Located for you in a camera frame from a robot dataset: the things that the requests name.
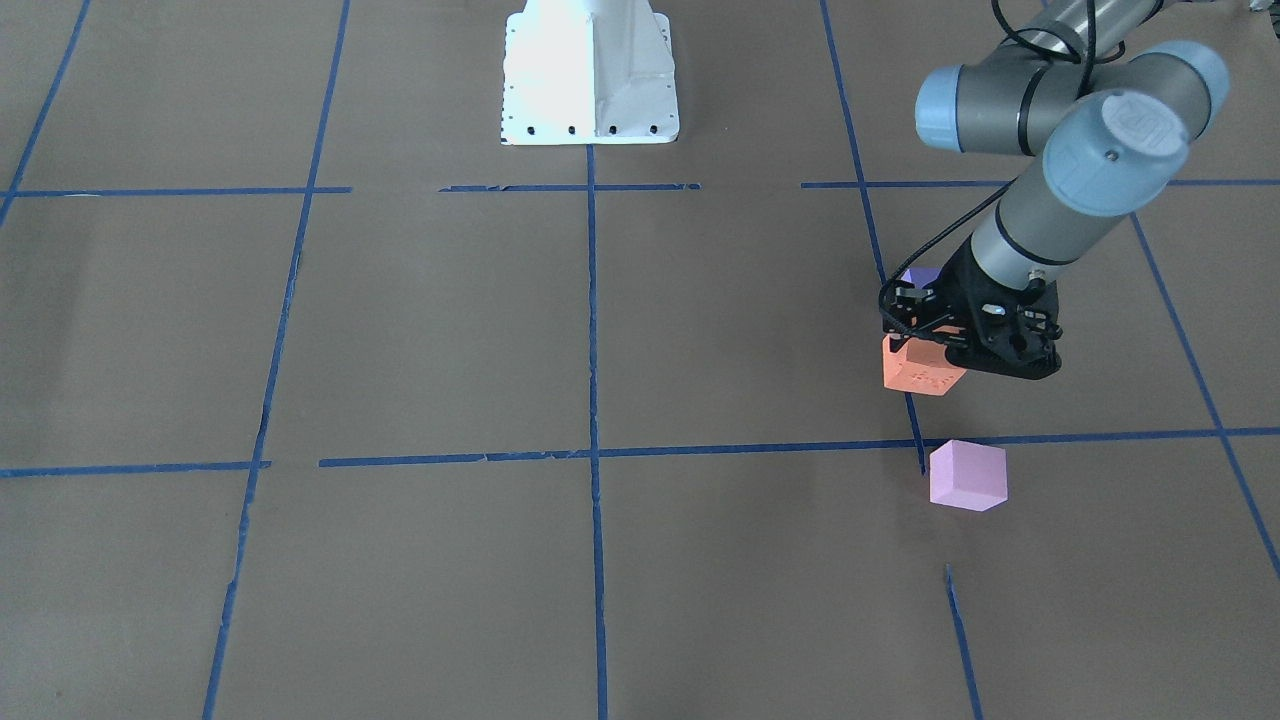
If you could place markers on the orange foam cube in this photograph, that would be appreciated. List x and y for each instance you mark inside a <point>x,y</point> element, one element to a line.
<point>919,367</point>

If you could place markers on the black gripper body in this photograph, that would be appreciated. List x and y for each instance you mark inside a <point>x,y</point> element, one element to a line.
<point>958,287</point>

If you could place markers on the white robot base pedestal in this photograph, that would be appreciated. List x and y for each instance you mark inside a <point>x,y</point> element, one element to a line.
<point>588,73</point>

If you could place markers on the purple foam cube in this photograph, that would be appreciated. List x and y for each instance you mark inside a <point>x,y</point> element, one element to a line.
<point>920,276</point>

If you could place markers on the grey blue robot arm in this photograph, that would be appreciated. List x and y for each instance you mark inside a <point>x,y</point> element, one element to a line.
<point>1105,133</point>

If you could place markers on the blue tape grid lines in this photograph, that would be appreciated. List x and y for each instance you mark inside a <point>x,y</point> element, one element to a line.
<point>321,403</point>

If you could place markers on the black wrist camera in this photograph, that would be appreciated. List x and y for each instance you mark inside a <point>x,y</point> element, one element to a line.
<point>909,311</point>

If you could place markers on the pink foam cube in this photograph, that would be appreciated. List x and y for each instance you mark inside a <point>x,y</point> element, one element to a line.
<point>965,475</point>

